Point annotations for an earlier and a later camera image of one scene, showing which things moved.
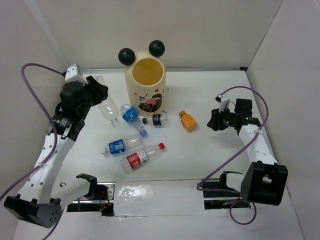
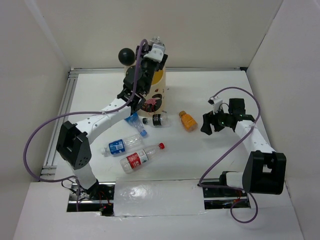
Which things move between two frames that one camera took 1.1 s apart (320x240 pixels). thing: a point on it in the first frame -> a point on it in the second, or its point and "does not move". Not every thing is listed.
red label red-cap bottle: [130, 162] does not move
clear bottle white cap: [108, 107] -> [156, 39]
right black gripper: [215, 122] does not move
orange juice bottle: [188, 122] does not move
